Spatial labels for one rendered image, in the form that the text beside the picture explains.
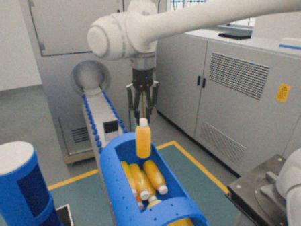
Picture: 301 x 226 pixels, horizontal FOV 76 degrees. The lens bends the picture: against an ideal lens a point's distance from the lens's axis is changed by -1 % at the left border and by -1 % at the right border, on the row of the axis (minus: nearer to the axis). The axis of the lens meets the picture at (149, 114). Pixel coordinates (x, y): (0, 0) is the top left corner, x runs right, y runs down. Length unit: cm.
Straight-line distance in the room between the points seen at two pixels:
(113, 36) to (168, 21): 13
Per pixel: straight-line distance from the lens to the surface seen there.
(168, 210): 65
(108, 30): 49
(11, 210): 144
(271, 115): 200
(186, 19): 50
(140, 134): 82
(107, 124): 133
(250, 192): 100
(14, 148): 140
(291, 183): 85
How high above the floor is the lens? 177
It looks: 30 degrees down
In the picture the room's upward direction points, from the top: straight up
